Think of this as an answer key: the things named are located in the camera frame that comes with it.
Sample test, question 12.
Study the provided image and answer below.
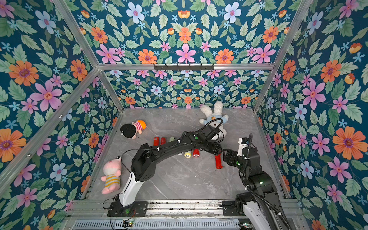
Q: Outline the red flashlight white rim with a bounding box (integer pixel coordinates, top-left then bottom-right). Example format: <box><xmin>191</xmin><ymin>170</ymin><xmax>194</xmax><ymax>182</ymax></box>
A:
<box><xmin>153</xmin><ymin>137</ymin><xmax>160</xmax><ymax>146</ymax></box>

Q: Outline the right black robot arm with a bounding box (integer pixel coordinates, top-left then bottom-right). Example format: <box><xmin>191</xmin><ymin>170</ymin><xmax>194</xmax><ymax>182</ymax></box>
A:
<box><xmin>223</xmin><ymin>147</ymin><xmax>292</xmax><ymax>230</ymax></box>

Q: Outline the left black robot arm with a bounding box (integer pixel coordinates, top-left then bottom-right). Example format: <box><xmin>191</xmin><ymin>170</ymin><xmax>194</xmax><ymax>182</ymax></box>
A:
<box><xmin>119</xmin><ymin>126</ymin><xmax>223</xmax><ymax>207</ymax></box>

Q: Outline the white bunny plush blue shirt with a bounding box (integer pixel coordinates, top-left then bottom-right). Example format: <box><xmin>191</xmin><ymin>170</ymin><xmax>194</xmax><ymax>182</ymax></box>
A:
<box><xmin>199</xmin><ymin>101</ymin><xmax>229</xmax><ymax>141</ymax></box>

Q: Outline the black-haired striped plush doll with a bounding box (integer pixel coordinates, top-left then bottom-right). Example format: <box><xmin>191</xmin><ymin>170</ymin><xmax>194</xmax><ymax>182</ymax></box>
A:
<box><xmin>120</xmin><ymin>120</ymin><xmax>147</xmax><ymax>139</ymax></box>

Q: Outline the pink pig plush striped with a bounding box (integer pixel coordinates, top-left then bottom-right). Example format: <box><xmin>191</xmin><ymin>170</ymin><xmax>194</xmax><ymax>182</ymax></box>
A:
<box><xmin>101</xmin><ymin>157</ymin><xmax>122</xmax><ymax>195</ymax></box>

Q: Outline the white vent grille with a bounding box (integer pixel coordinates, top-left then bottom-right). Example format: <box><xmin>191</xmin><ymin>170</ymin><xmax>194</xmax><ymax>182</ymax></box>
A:
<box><xmin>73</xmin><ymin>219</ymin><xmax>240</xmax><ymax>230</ymax></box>

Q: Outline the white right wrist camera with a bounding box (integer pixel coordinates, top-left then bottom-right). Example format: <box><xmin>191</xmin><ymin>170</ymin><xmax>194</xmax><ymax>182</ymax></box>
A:
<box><xmin>237</xmin><ymin>138</ymin><xmax>249</xmax><ymax>157</ymax></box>

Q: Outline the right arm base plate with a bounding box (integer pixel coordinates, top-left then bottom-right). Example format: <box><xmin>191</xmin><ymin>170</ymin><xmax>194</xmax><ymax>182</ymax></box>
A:
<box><xmin>219</xmin><ymin>200</ymin><xmax>245</xmax><ymax>217</ymax></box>

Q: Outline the black hook rail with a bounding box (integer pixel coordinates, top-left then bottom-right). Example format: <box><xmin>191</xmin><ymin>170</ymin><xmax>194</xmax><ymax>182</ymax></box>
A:
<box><xmin>153</xmin><ymin>64</ymin><xmax>215</xmax><ymax>71</ymax></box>

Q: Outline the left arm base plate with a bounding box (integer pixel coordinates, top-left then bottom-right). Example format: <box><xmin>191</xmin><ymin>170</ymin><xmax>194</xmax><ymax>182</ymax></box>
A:
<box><xmin>107</xmin><ymin>201</ymin><xmax>148</xmax><ymax>218</ymax></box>

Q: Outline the aluminium frame corner post left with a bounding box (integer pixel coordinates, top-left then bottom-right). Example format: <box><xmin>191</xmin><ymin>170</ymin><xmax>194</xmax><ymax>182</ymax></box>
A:
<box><xmin>53</xmin><ymin>1</ymin><xmax>124</xmax><ymax>113</ymax></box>

